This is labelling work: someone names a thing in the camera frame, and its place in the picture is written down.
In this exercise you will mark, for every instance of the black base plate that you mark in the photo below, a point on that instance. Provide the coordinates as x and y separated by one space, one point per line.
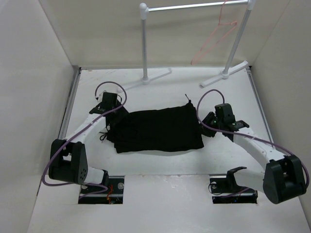
224 191
97 195

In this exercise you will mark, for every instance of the black trousers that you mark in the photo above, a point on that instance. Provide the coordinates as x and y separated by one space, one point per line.
172 129

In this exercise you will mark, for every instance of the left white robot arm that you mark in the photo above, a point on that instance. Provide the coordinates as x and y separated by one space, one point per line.
68 162

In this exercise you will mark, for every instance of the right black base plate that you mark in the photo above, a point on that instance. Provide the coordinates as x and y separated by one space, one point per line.
224 191

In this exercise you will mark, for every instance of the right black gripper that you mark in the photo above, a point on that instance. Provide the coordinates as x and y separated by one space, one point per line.
210 116

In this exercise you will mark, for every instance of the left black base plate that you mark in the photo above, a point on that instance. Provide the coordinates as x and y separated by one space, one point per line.
97 195

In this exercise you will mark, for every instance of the white clothes rack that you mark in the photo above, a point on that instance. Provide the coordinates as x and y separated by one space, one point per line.
228 69

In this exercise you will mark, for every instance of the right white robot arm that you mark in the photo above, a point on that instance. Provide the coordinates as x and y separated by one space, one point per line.
284 176

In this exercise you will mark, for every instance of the pink wire hanger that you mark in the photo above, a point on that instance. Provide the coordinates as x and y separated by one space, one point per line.
219 34

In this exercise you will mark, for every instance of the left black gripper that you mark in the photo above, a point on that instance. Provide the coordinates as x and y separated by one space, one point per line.
122 114

